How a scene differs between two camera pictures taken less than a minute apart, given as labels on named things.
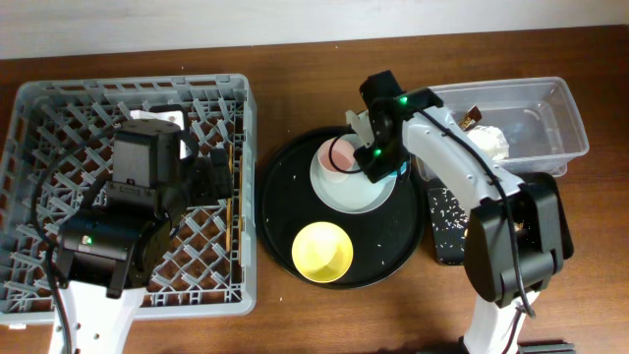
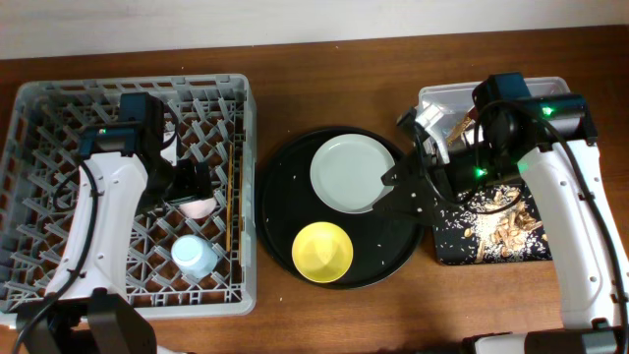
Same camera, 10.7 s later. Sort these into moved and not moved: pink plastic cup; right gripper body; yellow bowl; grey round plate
Moved: right gripper body; pink plastic cup
Not moved: grey round plate; yellow bowl
